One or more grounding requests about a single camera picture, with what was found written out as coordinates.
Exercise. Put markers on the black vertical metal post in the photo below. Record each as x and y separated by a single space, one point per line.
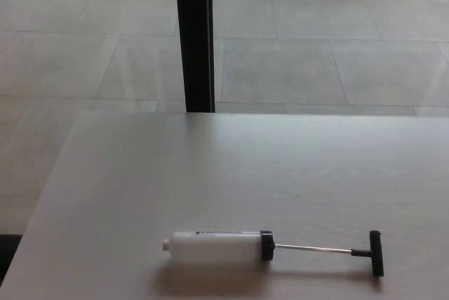
194 33

